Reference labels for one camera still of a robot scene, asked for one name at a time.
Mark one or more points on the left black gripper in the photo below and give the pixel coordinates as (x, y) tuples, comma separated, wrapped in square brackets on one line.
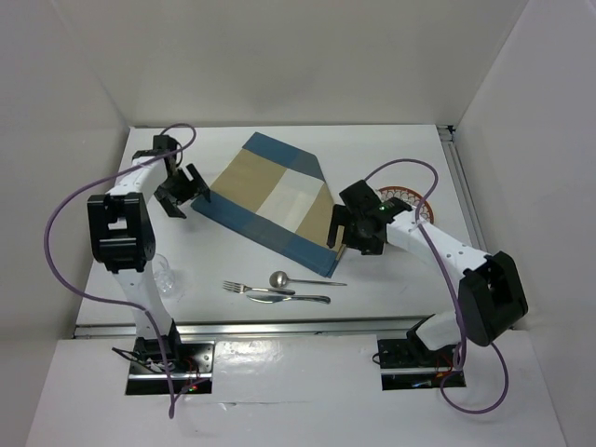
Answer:
[(193, 189)]

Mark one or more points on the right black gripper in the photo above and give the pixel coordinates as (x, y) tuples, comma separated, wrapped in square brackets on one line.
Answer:
[(341, 216)]

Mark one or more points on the patterned ceramic bowl red rim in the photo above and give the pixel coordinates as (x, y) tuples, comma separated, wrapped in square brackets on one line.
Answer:
[(408, 196)]

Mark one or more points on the blue beige checked placemat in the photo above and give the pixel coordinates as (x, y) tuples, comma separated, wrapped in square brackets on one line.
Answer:
[(276, 195)]

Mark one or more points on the steel spoon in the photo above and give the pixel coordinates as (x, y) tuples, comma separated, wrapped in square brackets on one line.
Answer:
[(280, 279)]

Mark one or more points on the clear drinking glass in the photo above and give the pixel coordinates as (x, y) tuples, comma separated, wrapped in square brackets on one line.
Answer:
[(164, 277)]

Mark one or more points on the steel table knife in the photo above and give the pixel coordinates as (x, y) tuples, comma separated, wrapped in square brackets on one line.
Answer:
[(276, 298)]

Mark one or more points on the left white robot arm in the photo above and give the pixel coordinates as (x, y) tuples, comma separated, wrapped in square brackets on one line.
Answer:
[(123, 240)]

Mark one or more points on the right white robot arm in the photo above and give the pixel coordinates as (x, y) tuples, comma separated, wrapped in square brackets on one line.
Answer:
[(487, 287)]

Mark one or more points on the steel fork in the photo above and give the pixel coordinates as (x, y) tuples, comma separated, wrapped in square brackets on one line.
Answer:
[(241, 288)]

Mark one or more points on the front aluminium rail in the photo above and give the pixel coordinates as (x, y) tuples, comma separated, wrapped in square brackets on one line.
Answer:
[(212, 330)]

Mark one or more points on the aluminium rail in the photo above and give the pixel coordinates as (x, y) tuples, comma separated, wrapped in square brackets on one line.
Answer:
[(446, 136), (212, 330)]

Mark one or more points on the right aluminium rail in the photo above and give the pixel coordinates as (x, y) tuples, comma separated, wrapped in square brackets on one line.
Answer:
[(446, 136)]

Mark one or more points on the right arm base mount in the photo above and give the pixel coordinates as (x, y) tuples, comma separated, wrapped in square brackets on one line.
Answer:
[(401, 369)]

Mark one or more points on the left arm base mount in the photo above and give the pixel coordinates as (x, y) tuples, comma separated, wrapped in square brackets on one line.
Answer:
[(191, 372)]

